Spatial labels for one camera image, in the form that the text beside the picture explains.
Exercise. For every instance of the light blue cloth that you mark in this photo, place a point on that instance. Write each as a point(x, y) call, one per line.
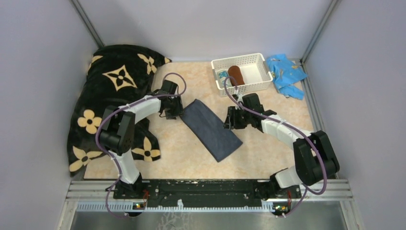
point(285, 75)

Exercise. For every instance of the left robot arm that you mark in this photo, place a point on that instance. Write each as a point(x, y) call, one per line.
point(116, 134)

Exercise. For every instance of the black blanket with tan flowers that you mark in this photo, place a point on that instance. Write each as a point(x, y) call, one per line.
point(117, 75)

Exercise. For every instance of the white plastic basket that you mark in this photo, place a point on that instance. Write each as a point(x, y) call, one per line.
point(255, 71)

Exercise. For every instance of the brown towel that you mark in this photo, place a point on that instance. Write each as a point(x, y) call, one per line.
point(236, 77)

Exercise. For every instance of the grey blue towel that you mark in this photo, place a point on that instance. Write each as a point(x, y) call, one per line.
point(208, 128)

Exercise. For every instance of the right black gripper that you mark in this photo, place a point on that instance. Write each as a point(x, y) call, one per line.
point(231, 122)

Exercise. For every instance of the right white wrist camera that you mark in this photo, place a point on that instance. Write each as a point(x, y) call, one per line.
point(238, 97)

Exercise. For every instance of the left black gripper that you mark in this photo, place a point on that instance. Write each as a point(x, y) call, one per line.
point(178, 111)

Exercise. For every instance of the teal rabbit pattern towel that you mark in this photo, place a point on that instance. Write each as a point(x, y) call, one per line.
point(223, 78)

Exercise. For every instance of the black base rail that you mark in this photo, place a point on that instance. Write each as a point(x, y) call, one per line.
point(204, 193)

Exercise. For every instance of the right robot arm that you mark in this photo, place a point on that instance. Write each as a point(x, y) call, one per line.
point(314, 157)

